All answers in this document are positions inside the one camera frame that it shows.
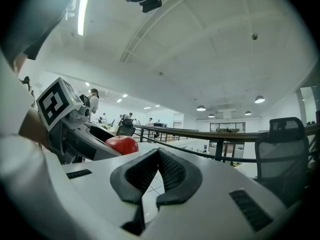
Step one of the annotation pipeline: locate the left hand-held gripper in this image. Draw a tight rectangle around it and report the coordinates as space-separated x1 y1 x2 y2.
36 77 123 165

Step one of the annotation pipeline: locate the dark framed interior window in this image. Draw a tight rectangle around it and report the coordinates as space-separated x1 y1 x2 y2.
209 122 247 133

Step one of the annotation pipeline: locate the row of ceiling panel lights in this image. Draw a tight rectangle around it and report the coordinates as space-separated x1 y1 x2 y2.
84 81 161 110

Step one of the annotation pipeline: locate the black backpack device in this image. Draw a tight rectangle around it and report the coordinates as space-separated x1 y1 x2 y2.
79 93 91 108

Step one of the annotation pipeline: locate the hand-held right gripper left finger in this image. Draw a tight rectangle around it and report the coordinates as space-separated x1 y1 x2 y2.
109 147 161 205

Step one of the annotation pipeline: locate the red apple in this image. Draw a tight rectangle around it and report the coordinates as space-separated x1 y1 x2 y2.
104 135 140 156

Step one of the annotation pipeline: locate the black mesh office chair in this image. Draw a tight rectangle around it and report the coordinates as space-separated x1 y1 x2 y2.
254 116 314 208

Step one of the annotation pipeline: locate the black head-mounted camera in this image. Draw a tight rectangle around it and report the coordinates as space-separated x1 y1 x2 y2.
139 0 163 14

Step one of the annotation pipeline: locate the person's dark shirt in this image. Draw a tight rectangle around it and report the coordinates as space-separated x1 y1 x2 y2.
0 0 79 61

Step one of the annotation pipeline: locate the long fluorescent ceiling light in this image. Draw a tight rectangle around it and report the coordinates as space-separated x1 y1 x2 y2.
77 0 91 37

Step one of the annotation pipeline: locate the glass partition window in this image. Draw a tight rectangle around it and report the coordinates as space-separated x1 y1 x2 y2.
296 85 320 125

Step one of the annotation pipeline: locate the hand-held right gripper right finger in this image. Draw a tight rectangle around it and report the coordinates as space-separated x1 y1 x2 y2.
155 147 203 207

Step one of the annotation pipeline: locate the wooden desk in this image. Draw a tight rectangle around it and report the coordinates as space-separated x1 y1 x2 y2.
91 122 119 135

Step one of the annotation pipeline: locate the white ceiling cable tray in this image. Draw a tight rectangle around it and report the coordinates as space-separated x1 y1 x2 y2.
119 0 209 63

